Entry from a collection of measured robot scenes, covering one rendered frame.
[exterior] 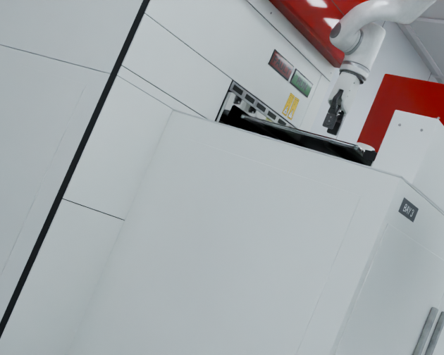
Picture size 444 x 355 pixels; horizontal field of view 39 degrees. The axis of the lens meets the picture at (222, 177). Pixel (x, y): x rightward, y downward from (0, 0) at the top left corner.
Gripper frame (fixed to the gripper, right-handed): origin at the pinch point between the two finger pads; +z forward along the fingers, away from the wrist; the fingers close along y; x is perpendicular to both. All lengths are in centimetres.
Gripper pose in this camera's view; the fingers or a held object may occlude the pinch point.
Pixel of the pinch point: (331, 125)
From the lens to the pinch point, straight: 181.8
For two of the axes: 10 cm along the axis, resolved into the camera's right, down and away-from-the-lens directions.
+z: -3.9, 9.2, -0.6
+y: -3.4, -2.0, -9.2
